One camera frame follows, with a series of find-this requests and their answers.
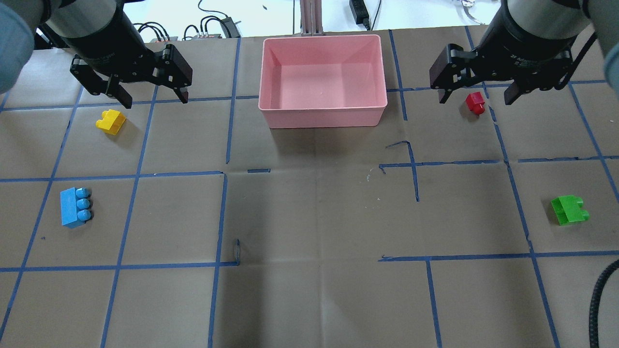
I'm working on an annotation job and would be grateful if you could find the black corrugated cable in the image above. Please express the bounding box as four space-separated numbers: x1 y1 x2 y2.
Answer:
589 259 619 348

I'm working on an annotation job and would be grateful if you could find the black power adapter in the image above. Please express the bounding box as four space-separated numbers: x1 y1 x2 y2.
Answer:
349 0 370 29

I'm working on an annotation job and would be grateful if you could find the pink plastic box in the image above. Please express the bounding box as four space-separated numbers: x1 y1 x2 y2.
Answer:
258 34 388 129

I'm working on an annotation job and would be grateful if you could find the green toy block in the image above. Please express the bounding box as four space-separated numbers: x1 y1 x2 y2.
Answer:
550 195 590 226

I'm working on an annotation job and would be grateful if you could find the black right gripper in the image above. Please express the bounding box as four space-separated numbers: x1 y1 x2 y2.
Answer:
429 10 575 105

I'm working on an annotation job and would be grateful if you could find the blue toy block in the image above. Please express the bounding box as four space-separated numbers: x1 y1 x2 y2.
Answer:
59 187 92 229

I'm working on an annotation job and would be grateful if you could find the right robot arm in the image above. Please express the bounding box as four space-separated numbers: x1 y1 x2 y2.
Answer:
429 0 618 105

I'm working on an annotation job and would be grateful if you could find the yellow toy block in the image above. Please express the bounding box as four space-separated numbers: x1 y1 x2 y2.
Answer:
95 109 127 136

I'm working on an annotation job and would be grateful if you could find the black usb hub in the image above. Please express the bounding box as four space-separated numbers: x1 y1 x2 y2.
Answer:
220 17 241 38

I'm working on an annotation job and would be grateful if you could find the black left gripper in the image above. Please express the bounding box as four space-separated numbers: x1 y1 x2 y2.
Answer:
71 12 193 109

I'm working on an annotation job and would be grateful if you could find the red toy block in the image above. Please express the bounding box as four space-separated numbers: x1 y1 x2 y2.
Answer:
465 92 486 116

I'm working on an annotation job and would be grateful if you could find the aluminium frame post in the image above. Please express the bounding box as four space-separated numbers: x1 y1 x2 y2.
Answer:
300 0 324 37

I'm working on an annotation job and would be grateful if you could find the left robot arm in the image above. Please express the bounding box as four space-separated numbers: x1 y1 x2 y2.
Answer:
0 0 193 109

